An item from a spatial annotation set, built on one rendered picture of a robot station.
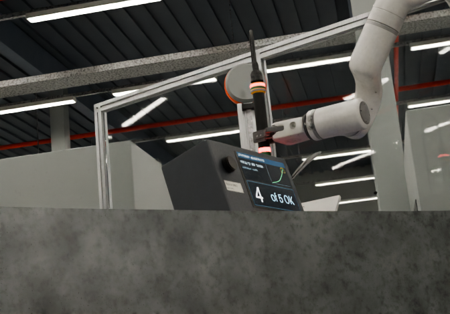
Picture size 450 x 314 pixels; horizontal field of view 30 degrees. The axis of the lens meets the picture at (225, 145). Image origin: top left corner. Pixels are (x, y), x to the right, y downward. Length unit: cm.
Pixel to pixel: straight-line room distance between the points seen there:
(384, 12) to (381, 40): 7
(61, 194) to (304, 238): 412
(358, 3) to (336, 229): 669
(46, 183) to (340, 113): 259
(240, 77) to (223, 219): 278
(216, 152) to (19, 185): 323
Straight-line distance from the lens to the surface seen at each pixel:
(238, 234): 37
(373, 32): 223
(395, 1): 224
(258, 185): 149
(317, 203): 273
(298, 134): 227
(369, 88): 228
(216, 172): 141
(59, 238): 33
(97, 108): 381
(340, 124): 221
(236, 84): 313
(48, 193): 453
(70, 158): 452
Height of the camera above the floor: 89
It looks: 14 degrees up
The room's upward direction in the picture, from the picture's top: 6 degrees counter-clockwise
